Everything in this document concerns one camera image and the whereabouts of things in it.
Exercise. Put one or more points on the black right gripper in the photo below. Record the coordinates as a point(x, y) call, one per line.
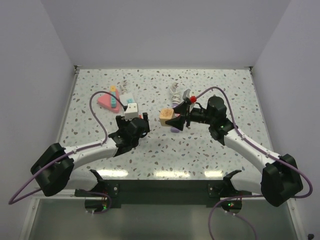
point(177, 122)

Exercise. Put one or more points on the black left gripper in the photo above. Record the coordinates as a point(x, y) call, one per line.
point(121, 123)

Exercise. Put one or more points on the tan cube plug adapter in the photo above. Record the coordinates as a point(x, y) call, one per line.
point(165, 115)

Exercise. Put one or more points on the white multicolour power strip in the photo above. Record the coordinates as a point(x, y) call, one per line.
point(127, 98)

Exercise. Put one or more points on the purple power strip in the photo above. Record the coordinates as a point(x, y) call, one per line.
point(174, 130)

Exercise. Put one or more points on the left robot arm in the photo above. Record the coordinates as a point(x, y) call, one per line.
point(53, 170)

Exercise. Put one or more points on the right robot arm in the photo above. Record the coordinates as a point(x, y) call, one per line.
point(279, 180)

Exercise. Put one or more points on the pink triangular power strip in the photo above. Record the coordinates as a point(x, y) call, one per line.
point(110, 102)

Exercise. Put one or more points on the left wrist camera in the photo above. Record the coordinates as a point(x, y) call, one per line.
point(132, 111)

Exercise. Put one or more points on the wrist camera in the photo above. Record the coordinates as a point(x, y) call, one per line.
point(132, 111)
point(188, 96)

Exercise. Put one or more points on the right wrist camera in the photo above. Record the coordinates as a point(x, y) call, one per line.
point(188, 96)

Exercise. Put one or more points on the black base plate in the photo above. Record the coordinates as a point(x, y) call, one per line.
point(157, 192)

